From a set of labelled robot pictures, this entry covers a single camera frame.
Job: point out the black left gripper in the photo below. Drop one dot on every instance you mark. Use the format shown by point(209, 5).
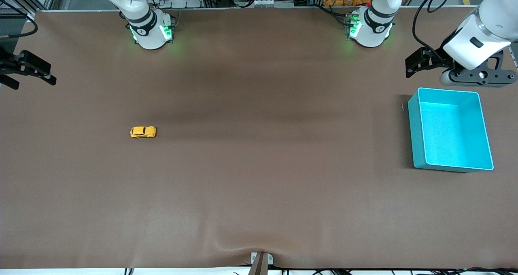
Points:
point(438, 58)

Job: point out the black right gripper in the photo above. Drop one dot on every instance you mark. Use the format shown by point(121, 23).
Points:
point(8, 66)

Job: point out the yellow beetle toy car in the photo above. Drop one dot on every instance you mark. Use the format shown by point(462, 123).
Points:
point(142, 132)

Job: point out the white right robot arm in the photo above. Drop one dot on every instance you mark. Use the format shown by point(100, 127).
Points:
point(149, 28)

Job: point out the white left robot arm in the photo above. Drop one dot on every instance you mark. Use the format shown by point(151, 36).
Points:
point(370, 28)

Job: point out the teal plastic storage bin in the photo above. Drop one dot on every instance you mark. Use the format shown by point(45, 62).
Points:
point(453, 141)

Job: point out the white terminal block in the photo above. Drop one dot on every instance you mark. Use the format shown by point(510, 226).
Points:
point(275, 2)

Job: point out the brown table mat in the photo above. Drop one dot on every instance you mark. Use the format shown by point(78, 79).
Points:
point(259, 166)

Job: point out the small white corner bracket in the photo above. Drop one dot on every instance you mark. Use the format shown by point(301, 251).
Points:
point(30, 18)

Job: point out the metal table edge bracket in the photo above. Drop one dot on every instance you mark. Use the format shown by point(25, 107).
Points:
point(261, 263)

